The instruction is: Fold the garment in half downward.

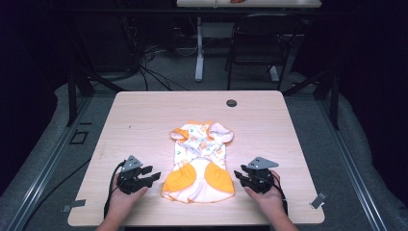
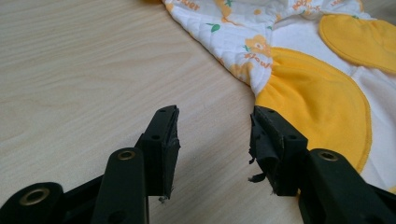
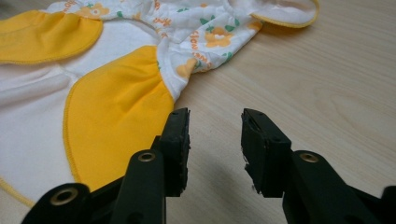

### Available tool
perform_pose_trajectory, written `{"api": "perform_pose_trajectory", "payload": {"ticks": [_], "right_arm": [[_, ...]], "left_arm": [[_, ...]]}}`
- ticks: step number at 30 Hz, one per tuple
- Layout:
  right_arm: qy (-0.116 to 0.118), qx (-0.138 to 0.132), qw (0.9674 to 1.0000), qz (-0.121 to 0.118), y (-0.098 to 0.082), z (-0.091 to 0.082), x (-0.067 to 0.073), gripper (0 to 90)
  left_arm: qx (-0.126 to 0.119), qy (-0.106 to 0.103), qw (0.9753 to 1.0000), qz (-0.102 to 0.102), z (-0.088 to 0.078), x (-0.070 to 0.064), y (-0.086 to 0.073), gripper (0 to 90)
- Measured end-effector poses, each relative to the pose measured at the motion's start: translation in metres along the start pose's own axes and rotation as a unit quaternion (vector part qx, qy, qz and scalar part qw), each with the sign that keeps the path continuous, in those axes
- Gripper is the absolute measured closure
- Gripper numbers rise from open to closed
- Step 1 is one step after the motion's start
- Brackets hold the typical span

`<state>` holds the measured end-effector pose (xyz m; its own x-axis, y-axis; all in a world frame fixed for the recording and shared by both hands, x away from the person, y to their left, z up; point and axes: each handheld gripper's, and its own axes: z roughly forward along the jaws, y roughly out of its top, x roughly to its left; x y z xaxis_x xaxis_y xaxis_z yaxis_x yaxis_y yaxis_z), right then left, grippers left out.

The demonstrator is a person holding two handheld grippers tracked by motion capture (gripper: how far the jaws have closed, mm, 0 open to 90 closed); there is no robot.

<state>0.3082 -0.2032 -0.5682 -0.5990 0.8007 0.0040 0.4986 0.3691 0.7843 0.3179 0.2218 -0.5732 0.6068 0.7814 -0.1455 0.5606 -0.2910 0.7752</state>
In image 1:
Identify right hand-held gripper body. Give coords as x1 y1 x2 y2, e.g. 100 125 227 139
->
243 156 280 194

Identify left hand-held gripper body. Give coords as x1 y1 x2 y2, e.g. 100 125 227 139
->
115 155 154 195

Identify orange and white baby dress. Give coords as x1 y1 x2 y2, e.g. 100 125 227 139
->
161 120 236 205

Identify person's right hand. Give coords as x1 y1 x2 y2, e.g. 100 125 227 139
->
243 169 289 219

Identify person's left hand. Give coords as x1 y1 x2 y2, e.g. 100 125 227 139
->
107 172 149 222

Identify grey tape strip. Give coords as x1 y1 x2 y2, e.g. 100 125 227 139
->
61 198 88 214
309 192 328 210

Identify black folding chair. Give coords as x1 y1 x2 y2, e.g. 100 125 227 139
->
225 13 303 91

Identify white background table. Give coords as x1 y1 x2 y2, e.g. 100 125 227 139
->
176 0 322 83

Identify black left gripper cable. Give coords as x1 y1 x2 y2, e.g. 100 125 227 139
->
103 161 127 219

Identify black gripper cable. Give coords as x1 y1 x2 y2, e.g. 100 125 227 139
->
271 173 289 216
103 161 127 219

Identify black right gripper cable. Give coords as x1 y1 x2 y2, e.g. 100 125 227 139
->
271 173 289 216

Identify black cable along floor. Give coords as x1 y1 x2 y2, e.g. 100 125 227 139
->
21 156 93 231

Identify aluminium floor rail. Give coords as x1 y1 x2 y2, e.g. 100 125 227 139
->
316 95 390 231
5 95 94 231

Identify black floor cables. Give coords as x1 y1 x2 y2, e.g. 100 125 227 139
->
136 41 191 92

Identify black metal frame stand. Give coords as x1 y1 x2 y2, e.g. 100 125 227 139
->
64 18 127 128
282 61 342 131

